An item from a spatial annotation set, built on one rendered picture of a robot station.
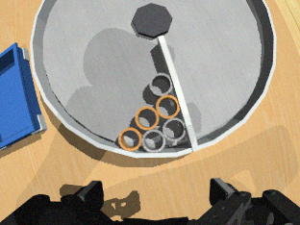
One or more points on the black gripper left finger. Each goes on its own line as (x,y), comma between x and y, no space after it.
(59,212)

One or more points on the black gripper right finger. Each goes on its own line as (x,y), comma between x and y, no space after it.
(252,210)

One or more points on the blue crate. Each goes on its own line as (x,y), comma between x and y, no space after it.
(15,61)

